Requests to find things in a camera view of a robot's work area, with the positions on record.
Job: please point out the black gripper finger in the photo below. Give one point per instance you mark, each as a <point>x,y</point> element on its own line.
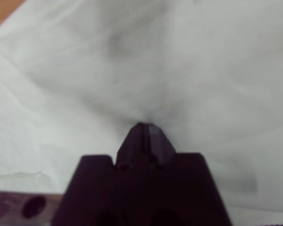
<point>161,146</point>
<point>132,146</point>

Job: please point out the white T-shirt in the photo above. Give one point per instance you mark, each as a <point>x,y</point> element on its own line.
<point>155,58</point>

